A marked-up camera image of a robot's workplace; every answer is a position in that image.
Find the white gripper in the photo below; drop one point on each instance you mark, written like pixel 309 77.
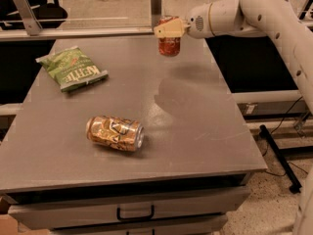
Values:
pixel 197 23

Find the red coke can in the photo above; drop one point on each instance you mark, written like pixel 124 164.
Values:
pixel 169 47

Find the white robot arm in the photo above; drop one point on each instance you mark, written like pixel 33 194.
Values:
pixel 253 18

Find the gold patterned soda can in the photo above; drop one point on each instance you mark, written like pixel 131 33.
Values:
pixel 115 132

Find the green kettle chips bag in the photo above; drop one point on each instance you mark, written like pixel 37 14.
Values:
pixel 71 69

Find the black office chair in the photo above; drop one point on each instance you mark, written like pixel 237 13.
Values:
pixel 49 13

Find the black floor stand bar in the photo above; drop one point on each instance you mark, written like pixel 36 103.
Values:
pixel 295 184

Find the grey lower drawer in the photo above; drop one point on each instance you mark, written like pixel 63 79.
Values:
pixel 193 225

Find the grey drawer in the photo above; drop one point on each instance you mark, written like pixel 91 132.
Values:
pixel 103 210
pixel 193 225

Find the grey top drawer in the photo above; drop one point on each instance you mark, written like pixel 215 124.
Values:
pixel 103 210

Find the middle metal rail bracket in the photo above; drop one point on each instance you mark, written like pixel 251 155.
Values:
pixel 156 10

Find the metal rail bracket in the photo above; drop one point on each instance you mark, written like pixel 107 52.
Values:
pixel 30 22
pixel 156 10

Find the left metal rail bracket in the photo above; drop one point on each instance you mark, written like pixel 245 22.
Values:
pixel 30 22

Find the black drawer handle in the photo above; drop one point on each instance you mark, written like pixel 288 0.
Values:
pixel 135 214

